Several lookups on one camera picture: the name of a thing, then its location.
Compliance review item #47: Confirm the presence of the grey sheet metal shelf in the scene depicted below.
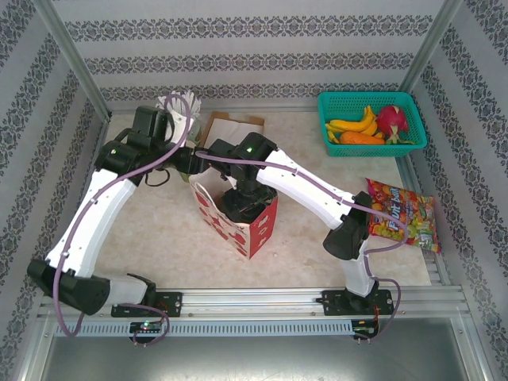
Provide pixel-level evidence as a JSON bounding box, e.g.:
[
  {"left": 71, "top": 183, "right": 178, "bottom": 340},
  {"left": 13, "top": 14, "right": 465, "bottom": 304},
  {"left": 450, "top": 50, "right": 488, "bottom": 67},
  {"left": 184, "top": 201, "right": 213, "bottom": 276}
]
[{"left": 17, "top": 315, "right": 491, "bottom": 381}]

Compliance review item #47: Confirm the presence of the white red printed paper bag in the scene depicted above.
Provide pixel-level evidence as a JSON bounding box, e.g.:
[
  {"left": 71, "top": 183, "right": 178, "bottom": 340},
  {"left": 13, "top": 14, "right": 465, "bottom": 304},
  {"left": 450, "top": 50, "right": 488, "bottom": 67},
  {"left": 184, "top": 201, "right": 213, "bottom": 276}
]
[{"left": 189, "top": 174, "right": 279, "bottom": 261}]

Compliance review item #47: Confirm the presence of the colourful fruit candy bag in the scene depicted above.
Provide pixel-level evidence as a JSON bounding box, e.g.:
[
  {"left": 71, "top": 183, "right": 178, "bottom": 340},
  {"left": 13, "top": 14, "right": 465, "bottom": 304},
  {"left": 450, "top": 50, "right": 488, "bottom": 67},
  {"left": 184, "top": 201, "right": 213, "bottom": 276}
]
[{"left": 364, "top": 177, "right": 442, "bottom": 255}]

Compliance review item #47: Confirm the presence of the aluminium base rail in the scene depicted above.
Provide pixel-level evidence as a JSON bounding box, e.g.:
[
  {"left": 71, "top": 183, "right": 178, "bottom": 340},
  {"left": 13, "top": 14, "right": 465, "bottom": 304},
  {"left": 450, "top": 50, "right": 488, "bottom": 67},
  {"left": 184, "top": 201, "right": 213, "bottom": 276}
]
[{"left": 38, "top": 288, "right": 471, "bottom": 319}]

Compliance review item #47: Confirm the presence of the aluminium frame post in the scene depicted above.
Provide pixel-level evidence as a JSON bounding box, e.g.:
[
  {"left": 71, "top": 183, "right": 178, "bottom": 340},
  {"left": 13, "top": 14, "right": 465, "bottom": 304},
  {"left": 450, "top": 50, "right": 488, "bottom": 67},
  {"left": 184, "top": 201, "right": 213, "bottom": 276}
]
[
  {"left": 33, "top": 0, "right": 113, "bottom": 120},
  {"left": 398, "top": 0, "right": 465, "bottom": 96}
]

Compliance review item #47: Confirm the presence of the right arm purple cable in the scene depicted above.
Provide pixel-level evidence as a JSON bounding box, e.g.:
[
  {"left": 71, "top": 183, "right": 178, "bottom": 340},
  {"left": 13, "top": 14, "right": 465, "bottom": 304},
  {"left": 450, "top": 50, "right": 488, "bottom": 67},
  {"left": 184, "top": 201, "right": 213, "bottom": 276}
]
[{"left": 196, "top": 150, "right": 410, "bottom": 344}]

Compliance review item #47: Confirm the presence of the orange toy carrot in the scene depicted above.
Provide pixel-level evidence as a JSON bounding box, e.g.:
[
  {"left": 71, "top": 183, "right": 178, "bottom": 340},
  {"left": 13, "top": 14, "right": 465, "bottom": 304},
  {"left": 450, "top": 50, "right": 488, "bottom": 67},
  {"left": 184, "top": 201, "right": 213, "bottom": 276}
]
[{"left": 339, "top": 131, "right": 387, "bottom": 146}]

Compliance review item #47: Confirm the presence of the yellow banana bunch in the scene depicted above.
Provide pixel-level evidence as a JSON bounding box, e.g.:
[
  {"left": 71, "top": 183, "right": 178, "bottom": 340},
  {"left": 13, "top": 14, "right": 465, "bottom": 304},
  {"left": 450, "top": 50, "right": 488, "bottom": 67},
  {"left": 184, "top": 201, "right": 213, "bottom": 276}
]
[{"left": 325, "top": 105, "right": 379, "bottom": 138}]

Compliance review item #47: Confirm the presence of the grey slotted cable duct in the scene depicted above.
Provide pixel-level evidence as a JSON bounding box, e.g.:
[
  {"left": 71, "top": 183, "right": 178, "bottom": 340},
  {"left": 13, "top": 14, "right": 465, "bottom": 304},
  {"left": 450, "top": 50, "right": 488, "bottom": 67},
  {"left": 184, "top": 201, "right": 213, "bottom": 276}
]
[{"left": 53, "top": 320, "right": 355, "bottom": 337}]

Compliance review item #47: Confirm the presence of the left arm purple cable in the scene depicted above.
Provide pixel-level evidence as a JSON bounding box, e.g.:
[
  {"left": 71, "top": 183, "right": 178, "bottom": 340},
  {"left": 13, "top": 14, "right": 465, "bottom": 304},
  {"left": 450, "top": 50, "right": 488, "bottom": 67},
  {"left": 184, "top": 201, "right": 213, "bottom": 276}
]
[{"left": 53, "top": 93, "right": 191, "bottom": 347}]

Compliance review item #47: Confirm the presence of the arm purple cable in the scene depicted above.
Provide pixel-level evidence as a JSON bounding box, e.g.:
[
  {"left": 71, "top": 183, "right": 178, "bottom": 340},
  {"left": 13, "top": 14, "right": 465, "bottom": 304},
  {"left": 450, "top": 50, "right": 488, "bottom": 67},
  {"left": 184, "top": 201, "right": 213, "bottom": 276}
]
[
  {"left": 196, "top": 150, "right": 410, "bottom": 344},
  {"left": 53, "top": 93, "right": 191, "bottom": 347}
]

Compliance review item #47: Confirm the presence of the white paper napkin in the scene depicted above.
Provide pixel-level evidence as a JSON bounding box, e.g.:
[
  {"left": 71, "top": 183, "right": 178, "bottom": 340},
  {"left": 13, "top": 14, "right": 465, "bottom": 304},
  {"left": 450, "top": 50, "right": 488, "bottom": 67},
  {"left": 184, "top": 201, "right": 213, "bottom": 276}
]
[{"left": 206, "top": 117, "right": 264, "bottom": 146}]

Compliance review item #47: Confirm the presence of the pink dragon fruit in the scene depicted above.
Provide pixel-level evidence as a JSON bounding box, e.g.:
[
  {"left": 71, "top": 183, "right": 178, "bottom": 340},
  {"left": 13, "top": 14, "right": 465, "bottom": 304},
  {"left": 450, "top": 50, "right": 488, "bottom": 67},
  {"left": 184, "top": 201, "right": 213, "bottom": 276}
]
[{"left": 375, "top": 103, "right": 416, "bottom": 146}]

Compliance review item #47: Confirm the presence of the brown cardboard napkin tray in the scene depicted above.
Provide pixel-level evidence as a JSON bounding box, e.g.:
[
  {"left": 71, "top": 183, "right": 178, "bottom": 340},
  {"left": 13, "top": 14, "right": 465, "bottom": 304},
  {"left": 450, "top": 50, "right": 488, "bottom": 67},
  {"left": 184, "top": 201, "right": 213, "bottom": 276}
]
[{"left": 200, "top": 110, "right": 266, "bottom": 160}]

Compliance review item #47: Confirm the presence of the teal plastic basket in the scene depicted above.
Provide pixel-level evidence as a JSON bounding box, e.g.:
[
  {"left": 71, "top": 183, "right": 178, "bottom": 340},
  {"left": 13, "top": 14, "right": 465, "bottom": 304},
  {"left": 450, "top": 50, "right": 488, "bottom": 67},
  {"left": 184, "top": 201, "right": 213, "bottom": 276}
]
[{"left": 317, "top": 91, "right": 429, "bottom": 159}]

